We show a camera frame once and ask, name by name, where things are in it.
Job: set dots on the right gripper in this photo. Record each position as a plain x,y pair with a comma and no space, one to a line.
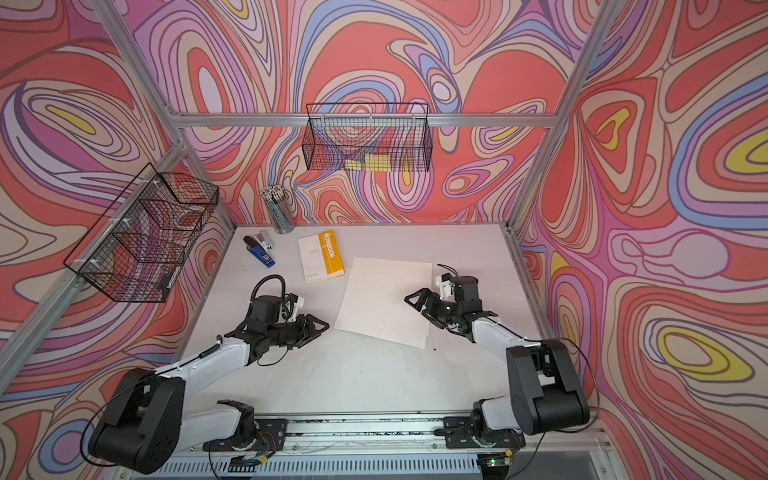
425,293

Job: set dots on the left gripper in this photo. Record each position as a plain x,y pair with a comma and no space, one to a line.
311,331

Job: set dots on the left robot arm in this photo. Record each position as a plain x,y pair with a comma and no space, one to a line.
144,423

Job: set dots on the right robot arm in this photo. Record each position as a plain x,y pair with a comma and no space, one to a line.
545,392

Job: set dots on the blue stapler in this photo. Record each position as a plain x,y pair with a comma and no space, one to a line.
256,250

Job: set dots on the small white eraser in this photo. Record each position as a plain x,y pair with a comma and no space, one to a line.
264,240

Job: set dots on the mesh pencil cup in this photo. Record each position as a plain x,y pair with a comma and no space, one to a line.
276,201

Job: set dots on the yellow sticky notes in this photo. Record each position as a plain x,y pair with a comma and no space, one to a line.
370,163

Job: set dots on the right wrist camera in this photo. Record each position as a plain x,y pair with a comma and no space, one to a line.
445,286

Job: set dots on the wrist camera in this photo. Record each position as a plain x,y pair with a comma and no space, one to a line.
445,286
291,305

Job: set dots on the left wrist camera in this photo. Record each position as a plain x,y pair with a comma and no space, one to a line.
291,305

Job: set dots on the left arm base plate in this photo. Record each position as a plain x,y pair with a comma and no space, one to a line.
266,435

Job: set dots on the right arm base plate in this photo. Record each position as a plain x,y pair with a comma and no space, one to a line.
465,432

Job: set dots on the back wire basket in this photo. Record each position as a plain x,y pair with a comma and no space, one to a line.
340,131

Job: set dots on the wire basket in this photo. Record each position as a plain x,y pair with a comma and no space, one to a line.
340,131
136,249

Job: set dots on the left wire basket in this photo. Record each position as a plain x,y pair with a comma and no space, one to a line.
136,249

